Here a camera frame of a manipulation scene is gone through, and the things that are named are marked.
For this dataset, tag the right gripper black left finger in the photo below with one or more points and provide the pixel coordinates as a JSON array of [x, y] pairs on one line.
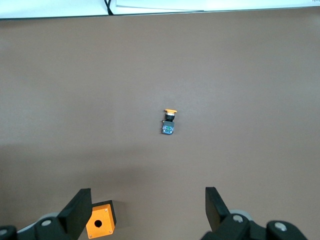
[[75, 215]]

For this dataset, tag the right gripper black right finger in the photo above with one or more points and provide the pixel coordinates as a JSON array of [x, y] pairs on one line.
[[217, 215]]

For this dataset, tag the orange box with hole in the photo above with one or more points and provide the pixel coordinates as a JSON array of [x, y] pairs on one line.
[[106, 226]]

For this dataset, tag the brown table cover mat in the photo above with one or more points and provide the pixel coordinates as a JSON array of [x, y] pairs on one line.
[[75, 100]]

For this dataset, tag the white bench ledge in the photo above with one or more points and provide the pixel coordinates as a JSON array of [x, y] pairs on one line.
[[50, 7]]

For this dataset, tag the yellow-capped push button switch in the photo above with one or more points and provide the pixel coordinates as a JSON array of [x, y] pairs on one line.
[[168, 128]]

